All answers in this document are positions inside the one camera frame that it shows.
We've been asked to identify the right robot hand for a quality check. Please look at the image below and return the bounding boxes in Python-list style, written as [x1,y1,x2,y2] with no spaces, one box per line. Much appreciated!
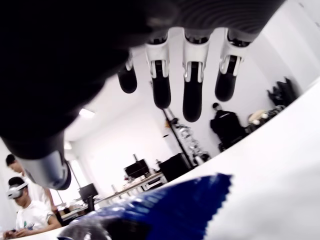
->
[0,0,286,191]

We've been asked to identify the blue Oreo cookie packet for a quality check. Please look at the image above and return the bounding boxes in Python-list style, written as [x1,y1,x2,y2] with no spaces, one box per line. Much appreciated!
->
[56,172,234,240]

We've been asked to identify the ceiling light panel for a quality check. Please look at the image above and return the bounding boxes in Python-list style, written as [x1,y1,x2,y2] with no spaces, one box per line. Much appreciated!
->
[78,108,96,118]

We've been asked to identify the standing person in white shirt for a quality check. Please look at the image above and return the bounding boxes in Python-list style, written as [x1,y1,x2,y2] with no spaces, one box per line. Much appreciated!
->
[5,154,57,213]

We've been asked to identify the black computer monitor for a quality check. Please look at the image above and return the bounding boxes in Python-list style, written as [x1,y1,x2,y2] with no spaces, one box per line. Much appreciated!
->
[124,158,151,180]

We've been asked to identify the light wooden desk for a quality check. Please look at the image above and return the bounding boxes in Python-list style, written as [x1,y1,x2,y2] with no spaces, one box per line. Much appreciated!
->
[94,172,167,208]

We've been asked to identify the tall equipment rack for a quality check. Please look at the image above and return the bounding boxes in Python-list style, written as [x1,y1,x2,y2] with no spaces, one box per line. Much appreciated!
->
[162,107,211,166]

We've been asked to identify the black cabinet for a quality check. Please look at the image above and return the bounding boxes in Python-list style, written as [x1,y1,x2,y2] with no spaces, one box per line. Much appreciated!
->
[159,152,193,183]

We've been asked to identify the seated person white printed t-shirt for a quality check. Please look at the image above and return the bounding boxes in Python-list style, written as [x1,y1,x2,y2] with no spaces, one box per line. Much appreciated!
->
[0,176,63,240]

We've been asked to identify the person in black jacket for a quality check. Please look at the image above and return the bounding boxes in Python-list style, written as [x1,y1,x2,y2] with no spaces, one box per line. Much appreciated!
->
[209,102,247,153]

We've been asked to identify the cream plush toy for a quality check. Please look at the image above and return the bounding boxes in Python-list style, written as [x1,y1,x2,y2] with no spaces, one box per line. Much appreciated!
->
[247,109,270,126]

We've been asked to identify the black bags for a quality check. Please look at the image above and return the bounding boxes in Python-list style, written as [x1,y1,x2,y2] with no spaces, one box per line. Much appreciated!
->
[266,77,301,107]

